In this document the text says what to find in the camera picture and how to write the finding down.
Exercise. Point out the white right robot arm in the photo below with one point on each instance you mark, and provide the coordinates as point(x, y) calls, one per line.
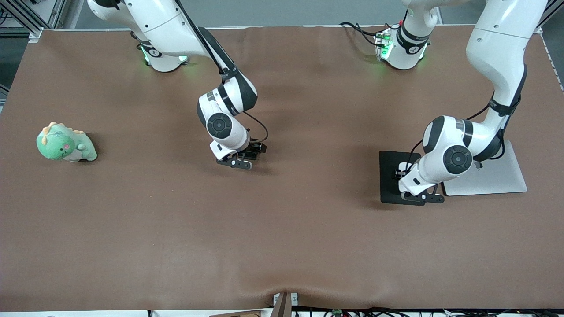
point(167, 26)

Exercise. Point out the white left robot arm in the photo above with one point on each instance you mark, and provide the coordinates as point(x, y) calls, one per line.
point(498, 53)

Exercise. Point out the black mouse pad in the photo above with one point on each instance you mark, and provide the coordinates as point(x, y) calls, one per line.
point(387, 185)

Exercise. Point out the silver closed laptop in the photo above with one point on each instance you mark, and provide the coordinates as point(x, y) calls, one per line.
point(502, 180)

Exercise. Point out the brown table cloth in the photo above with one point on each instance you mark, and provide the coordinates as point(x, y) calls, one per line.
point(176, 220)

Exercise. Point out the green plush dinosaur toy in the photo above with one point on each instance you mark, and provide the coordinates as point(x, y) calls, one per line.
point(61, 147)

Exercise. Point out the front camera mount post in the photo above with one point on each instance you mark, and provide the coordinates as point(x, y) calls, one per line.
point(284, 306)

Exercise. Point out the aluminium frame profile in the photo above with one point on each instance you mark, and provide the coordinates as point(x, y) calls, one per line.
point(57, 11)
point(554, 11)

